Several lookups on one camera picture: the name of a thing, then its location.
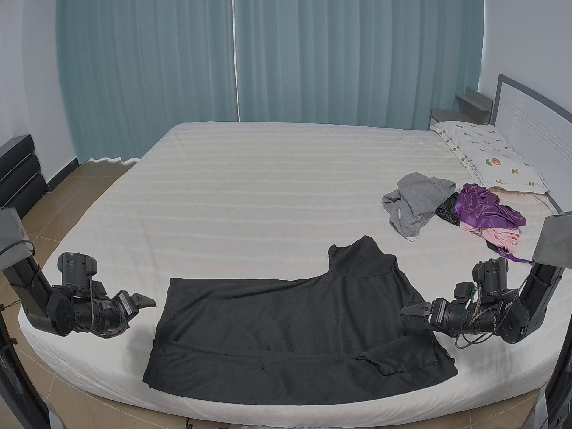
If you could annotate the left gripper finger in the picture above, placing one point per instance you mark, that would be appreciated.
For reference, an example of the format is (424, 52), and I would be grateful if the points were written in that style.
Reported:
(145, 302)

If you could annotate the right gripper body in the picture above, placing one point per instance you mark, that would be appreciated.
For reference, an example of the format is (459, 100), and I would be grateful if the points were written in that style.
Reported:
(442, 314)

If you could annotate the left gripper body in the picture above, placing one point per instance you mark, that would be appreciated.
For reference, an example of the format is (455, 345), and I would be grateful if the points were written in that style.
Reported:
(126, 307)

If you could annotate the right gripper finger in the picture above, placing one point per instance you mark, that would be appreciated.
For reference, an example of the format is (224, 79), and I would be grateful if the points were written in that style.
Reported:
(420, 310)

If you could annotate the black T-shirt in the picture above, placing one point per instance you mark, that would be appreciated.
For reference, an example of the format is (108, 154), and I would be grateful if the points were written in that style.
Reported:
(290, 320)

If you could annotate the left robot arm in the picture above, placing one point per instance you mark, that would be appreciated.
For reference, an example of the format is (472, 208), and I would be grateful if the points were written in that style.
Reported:
(40, 293)

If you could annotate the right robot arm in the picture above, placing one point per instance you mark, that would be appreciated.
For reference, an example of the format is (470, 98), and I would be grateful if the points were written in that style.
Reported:
(540, 284)

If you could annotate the bed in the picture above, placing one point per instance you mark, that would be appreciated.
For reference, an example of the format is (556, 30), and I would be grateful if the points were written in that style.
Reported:
(268, 195)

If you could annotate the pink garment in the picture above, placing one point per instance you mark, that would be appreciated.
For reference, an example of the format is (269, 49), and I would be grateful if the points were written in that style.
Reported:
(500, 237)

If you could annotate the black shiny garment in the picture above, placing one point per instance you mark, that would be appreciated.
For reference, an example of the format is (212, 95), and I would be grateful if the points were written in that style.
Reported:
(447, 212)

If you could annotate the grey garment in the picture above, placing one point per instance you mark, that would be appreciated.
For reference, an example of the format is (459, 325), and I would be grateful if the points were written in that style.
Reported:
(415, 197)

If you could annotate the purple garment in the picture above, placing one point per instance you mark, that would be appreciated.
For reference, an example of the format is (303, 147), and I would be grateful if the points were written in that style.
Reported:
(482, 206)

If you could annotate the black chest of drawers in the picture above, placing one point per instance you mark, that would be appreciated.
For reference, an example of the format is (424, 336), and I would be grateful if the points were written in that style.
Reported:
(20, 177)

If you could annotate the white printed pillow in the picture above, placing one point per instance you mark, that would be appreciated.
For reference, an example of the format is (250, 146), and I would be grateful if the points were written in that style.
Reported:
(487, 152)

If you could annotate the grey bedside table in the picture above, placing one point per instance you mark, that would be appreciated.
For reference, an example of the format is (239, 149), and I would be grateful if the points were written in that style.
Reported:
(464, 105)

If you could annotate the blue-green curtain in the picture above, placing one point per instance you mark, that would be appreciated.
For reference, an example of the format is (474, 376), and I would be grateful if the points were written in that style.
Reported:
(357, 47)
(147, 60)

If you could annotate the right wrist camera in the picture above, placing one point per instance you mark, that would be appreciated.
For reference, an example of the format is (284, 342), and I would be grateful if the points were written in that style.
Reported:
(464, 292)

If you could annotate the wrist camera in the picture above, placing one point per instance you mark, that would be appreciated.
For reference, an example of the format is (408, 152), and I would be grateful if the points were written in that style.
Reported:
(464, 292)
(98, 289)

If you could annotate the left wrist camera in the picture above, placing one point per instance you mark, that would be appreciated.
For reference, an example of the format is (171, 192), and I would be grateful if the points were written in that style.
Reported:
(98, 289)

